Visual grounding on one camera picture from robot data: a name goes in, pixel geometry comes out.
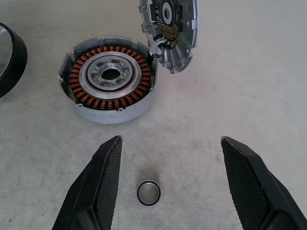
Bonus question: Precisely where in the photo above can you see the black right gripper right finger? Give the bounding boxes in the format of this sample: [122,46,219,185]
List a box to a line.
[221,136,307,230]

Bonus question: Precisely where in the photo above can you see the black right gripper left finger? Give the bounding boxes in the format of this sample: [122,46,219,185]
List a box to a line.
[52,136,123,230]

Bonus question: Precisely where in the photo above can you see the small steel bearing ring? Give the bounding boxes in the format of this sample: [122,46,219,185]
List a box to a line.
[137,180,162,206]

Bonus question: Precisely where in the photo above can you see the silver motor housing copper windings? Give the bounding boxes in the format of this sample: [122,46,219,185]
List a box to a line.
[57,35,159,125]

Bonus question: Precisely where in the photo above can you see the black rotor ring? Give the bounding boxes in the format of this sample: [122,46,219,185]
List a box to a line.
[0,23,28,99]

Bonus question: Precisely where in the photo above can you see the silver motor end cover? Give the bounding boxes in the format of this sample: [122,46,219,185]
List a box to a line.
[139,0,200,75]

